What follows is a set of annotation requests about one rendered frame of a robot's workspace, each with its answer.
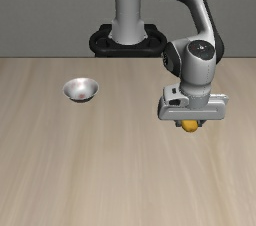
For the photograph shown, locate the silver metal bowl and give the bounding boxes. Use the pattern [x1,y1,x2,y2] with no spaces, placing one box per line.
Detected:
[62,77,100,104]

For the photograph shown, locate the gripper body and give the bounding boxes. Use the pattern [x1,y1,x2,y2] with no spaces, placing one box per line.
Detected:
[157,83,230,122]

